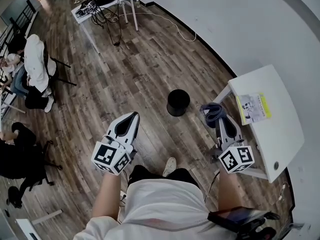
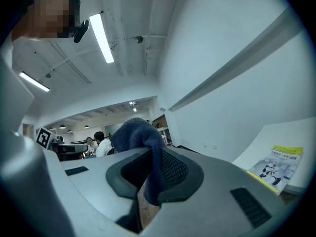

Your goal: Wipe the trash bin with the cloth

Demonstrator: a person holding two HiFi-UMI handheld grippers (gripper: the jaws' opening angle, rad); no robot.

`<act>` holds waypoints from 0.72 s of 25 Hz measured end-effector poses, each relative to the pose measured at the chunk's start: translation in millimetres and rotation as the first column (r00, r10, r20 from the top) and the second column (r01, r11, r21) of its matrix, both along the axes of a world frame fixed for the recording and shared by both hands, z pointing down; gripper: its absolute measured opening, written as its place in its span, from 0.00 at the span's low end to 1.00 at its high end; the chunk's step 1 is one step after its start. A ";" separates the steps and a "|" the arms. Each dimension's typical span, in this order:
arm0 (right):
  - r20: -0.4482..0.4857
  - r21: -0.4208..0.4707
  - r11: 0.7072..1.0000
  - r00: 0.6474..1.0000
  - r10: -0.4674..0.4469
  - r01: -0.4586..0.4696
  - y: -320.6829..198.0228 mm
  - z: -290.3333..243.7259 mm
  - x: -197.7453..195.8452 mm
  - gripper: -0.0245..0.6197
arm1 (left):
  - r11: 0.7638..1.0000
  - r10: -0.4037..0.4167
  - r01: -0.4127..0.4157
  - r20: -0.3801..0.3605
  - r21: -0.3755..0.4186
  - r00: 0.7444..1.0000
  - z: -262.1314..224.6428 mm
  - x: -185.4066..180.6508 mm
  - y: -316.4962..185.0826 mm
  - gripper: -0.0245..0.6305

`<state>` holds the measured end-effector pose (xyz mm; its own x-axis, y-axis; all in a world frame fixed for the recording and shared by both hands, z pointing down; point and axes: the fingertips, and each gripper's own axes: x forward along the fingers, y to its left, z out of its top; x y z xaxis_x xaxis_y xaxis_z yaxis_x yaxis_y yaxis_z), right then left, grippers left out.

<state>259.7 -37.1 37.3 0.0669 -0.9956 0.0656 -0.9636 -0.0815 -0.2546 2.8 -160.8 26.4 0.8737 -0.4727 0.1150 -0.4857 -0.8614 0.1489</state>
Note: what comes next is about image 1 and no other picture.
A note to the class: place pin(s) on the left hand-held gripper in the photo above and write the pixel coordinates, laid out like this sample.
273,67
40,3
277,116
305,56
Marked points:
105,155

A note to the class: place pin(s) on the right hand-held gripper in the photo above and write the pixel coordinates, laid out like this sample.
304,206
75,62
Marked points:
235,159

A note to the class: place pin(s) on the dark blue cloth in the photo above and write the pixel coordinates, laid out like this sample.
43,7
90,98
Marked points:
212,114

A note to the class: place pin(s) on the black round bin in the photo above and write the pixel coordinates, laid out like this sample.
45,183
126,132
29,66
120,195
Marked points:
178,104

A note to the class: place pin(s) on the person's left forearm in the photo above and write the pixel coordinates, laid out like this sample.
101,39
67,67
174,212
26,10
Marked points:
106,196

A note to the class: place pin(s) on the person's right forearm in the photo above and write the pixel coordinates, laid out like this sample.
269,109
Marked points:
228,191

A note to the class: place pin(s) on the booklet with yellow strip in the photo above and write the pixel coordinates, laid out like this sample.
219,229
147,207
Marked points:
252,107

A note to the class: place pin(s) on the person's black shorts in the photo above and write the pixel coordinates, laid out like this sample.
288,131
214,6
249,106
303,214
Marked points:
142,174

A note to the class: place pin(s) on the white desk with grommet hole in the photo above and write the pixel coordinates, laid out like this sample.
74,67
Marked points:
280,124

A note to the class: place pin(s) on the person's right white shoe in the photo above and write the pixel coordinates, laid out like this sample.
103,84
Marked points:
170,165

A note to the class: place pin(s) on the white power strip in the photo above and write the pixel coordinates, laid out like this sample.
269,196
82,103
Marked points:
123,197

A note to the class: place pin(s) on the black office chair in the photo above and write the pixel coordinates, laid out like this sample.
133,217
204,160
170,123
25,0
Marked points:
40,174

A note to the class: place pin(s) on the black folding chair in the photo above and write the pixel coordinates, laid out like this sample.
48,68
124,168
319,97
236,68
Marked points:
53,66

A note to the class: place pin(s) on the black device at waist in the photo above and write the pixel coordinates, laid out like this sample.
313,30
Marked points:
260,225

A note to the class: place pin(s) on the small white table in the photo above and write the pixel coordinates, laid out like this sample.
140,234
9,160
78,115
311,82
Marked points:
7,104

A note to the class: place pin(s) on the white desk with equipment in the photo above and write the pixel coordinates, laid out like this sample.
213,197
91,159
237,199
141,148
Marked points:
110,6

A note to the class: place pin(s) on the small clear bottle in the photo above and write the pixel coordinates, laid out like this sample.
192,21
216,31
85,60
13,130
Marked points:
137,3

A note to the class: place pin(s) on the pile of black equipment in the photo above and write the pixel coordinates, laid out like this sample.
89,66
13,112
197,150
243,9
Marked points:
97,0

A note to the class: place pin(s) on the white table with thin legs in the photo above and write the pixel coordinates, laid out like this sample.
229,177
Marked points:
27,226

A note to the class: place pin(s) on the black metal railing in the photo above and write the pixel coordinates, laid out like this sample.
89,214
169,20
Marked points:
15,24

